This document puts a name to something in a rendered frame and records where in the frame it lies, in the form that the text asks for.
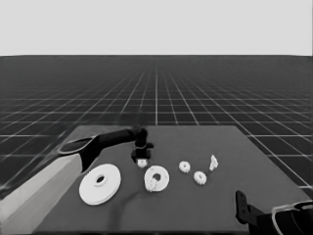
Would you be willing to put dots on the small white toothed gear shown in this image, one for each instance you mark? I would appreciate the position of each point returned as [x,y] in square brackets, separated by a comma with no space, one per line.
[203,178]
[153,187]
[187,167]
[144,164]

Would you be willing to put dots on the large thick white disc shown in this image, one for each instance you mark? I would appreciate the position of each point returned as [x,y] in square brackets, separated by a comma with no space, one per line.
[89,189]

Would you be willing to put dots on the white round carrier with pins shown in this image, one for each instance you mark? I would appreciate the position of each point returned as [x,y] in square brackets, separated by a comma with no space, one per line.
[164,182]

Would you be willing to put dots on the small white T-shaped piece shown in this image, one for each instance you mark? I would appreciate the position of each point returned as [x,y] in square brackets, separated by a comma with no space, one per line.
[213,163]

